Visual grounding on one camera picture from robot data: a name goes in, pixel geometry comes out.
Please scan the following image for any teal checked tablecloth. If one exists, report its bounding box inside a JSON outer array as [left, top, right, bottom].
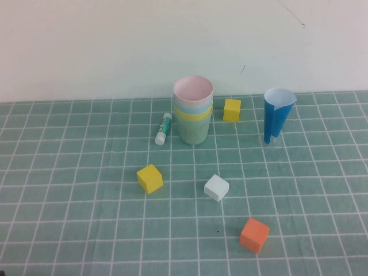
[[0, 90, 368, 276]]

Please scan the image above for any green plastic cup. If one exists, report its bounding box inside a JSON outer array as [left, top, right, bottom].
[[175, 113, 213, 145]]

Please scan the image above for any pink plastic cup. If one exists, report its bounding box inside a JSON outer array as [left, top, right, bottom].
[[172, 75, 214, 108]]

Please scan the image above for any white foam cube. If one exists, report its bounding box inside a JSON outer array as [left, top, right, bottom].
[[204, 174, 230, 202]]

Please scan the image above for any blue rolled paper cone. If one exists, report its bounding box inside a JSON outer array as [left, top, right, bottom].
[[263, 87, 298, 145]]

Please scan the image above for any yellow foam cube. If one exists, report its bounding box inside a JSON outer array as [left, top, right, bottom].
[[223, 98, 242, 122], [136, 163, 164, 194]]

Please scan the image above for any orange foam cube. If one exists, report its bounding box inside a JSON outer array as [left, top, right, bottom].
[[239, 217, 270, 254]]

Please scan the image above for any blue plastic cup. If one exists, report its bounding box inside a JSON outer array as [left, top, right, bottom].
[[173, 100, 214, 114]]

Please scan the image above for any white green glue stick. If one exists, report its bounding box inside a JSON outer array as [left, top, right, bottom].
[[154, 112, 173, 145]]

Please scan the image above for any yellow plastic cup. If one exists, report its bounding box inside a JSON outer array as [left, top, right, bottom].
[[174, 108, 213, 121]]

